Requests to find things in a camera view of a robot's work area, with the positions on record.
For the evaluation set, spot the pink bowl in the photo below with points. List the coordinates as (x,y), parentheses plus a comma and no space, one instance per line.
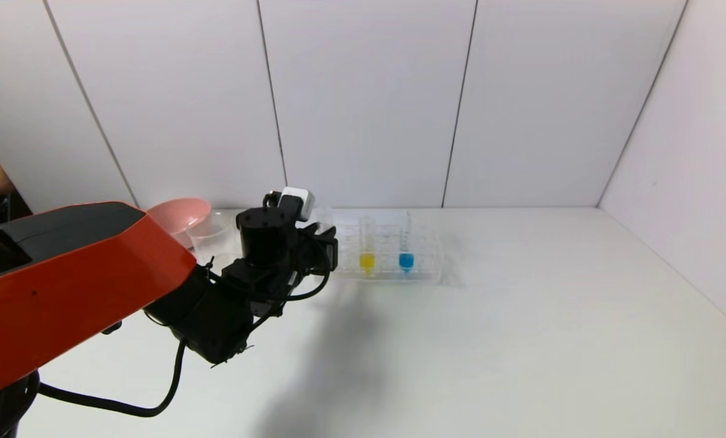
(180,213)

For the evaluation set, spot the clear acrylic test tube rack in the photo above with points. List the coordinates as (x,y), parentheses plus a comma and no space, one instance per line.
(423,271)

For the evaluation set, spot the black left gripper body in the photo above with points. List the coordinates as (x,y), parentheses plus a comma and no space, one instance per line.
(329,248)

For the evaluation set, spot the test tube with yellow pigment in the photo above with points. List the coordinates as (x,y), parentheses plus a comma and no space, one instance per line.
(367,261)

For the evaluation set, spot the test tube with blue pigment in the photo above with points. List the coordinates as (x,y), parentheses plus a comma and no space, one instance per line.
(406,261)

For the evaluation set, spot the clear glass beaker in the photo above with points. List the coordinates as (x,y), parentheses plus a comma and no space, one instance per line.
(216,240)

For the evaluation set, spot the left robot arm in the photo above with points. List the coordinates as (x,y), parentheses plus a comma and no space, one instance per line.
(64,274)

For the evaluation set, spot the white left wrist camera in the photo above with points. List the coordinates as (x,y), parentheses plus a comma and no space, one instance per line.
(299,201)

